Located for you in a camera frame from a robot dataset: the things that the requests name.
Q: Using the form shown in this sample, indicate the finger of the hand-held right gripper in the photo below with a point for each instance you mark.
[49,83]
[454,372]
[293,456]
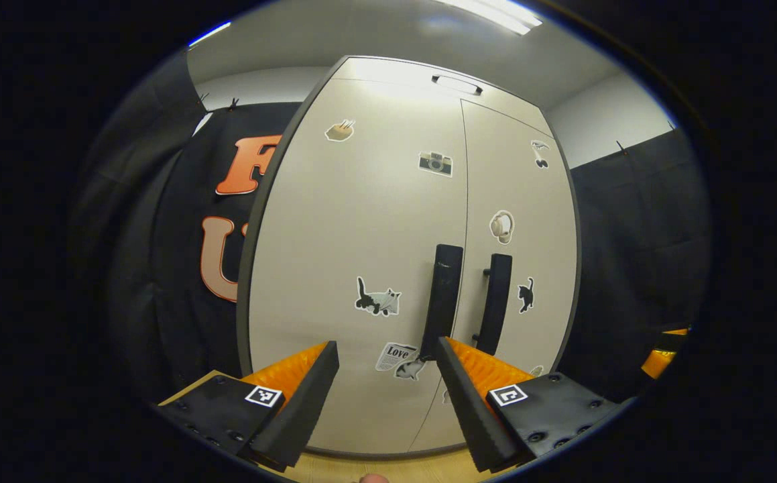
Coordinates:
[671,341]
[656,363]

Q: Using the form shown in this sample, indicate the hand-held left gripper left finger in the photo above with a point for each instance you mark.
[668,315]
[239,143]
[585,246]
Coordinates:
[301,409]

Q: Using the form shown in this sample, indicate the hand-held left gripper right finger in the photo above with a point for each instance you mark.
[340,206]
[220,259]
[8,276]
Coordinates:
[468,416]

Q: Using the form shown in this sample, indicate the white cabinet door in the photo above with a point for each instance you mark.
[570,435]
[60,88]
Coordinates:
[542,194]
[334,235]

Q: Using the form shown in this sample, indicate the white shoe cabinet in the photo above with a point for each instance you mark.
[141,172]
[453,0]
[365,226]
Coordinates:
[388,70]

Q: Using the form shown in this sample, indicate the black backdrop cloth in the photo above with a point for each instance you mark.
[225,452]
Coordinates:
[173,235]
[636,235]

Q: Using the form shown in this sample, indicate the long ceiling light panel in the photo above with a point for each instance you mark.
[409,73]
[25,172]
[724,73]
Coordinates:
[495,13]

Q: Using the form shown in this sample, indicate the small ceiling light panel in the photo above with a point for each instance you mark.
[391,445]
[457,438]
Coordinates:
[208,33]

